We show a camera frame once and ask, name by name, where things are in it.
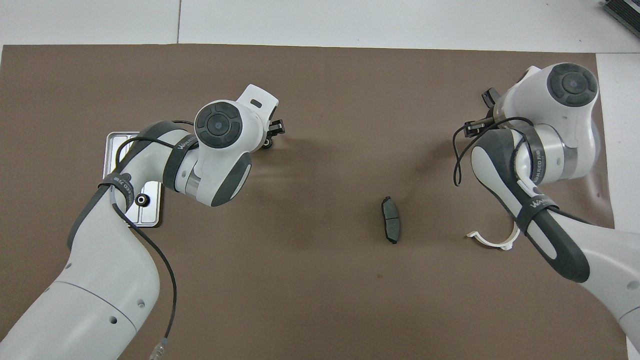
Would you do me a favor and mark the black ribbed device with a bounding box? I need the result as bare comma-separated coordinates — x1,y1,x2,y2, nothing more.
602,0,640,40

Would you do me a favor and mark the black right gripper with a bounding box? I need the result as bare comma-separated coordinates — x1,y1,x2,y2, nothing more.
464,119,497,138

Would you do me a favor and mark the single gray brake pad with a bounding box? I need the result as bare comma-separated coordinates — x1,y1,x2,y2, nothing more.
381,195,402,245

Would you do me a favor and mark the brown paper table mat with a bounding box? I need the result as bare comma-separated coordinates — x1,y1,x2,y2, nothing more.
0,44,630,360

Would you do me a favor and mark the silver metal tray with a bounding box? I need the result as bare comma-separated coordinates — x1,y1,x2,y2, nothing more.
104,131,164,228

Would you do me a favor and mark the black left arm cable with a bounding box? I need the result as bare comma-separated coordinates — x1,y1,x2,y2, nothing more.
111,120,197,360

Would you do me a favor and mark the white plastic half-ring clamp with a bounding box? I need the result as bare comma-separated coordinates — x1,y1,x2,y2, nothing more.
466,220,521,251

